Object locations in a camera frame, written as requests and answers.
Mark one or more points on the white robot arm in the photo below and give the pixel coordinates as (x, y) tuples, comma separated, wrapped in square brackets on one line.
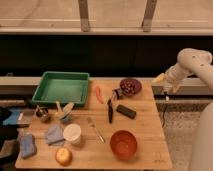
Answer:
[(194, 62)]

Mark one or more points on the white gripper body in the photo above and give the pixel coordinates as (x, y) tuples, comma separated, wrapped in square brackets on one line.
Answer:
[(174, 75)]

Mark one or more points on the white paper cup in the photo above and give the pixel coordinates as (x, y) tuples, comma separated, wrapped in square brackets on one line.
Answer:
[(72, 133)]

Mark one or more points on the blue sponge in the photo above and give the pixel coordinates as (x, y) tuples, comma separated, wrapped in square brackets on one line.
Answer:
[(27, 146)]

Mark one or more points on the black handled knife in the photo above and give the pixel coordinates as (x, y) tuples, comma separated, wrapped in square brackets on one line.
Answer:
[(110, 108)]

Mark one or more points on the green plastic tray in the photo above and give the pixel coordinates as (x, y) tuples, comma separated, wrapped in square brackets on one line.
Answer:
[(64, 87)]

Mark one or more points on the small metal cup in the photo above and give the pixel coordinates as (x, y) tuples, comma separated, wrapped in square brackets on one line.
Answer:
[(42, 114)]

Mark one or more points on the yellow round bread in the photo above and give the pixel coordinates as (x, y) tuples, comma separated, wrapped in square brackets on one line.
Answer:
[(63, 156)]

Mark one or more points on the orange plastic bowl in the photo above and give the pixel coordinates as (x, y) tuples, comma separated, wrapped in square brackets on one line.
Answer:
[(123, 144)]

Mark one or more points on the small dark toy object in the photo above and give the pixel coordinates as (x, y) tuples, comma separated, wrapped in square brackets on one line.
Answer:
[(119, 93)]

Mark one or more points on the small blue cup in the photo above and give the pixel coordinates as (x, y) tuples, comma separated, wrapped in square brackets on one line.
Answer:
[(66, 118)]

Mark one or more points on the dark red bowl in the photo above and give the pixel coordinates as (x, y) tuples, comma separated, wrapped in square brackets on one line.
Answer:
[(130, 86)]

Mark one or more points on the blue object at left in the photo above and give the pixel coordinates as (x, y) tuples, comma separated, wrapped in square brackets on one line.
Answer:
[(15, 117)]

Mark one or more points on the black rectangular block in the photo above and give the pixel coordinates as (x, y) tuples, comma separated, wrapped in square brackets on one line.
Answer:
[(126, 111)]

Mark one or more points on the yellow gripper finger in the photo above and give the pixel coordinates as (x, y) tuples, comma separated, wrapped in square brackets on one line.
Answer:
[(175, 88), (159, 78)]

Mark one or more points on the orange carrot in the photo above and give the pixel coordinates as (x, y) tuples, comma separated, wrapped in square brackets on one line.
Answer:
[(98, 94)]

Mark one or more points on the blue grey cloth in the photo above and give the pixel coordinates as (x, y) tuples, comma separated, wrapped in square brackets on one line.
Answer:
[(54, 136)]

